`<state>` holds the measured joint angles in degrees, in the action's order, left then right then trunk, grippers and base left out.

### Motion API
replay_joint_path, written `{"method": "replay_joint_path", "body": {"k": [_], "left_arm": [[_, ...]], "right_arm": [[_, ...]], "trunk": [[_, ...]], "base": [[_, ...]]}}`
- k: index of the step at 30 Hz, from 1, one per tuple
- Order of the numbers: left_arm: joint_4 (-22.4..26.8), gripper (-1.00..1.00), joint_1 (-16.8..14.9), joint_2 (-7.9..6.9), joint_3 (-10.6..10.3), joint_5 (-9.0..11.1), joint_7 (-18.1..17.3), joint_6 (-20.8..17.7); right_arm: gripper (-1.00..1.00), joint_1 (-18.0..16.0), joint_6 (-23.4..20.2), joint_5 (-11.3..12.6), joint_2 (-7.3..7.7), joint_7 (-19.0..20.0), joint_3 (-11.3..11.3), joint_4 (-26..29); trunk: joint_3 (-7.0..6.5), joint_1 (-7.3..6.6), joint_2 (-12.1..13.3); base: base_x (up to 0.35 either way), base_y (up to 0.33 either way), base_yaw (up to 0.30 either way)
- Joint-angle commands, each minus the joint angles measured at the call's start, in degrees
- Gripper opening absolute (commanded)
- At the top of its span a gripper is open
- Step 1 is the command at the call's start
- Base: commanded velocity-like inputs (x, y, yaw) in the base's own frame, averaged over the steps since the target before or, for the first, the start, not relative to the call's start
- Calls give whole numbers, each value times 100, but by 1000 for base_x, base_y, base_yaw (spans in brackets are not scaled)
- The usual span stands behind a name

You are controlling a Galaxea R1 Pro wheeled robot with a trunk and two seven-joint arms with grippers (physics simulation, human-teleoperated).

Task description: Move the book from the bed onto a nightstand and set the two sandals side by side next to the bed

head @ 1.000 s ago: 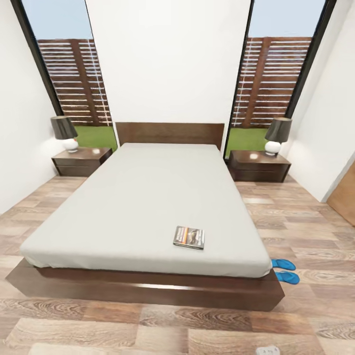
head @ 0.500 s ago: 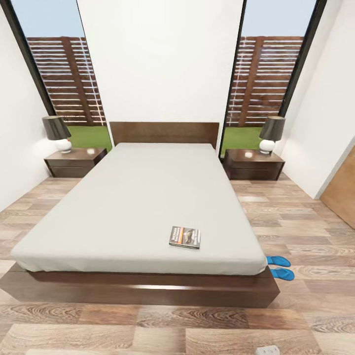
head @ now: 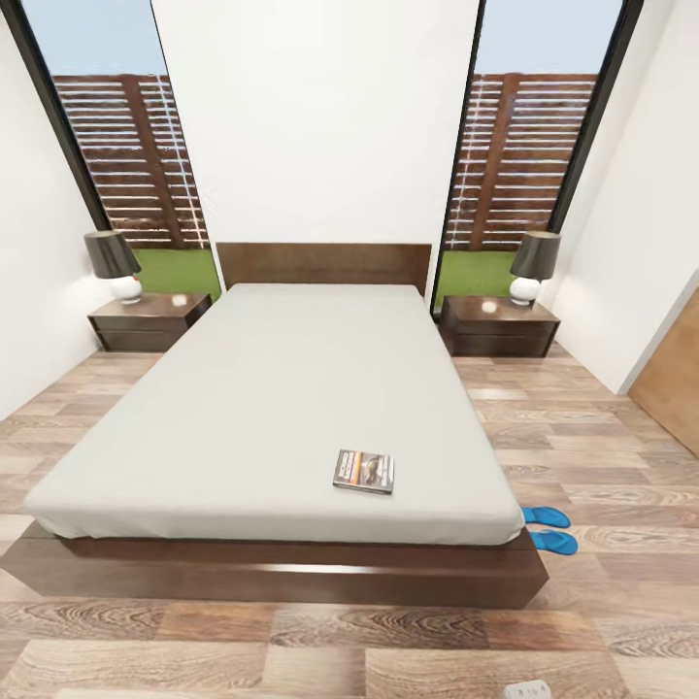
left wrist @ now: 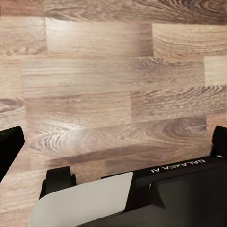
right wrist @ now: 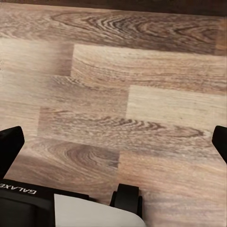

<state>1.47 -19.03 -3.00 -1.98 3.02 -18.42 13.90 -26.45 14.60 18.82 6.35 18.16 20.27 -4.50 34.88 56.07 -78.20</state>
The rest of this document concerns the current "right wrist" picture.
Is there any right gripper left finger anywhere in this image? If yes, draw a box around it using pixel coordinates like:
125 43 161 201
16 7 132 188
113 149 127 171
0 126 25 183

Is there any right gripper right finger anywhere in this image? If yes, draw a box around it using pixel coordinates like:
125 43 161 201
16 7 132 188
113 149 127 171
212 126 227 164

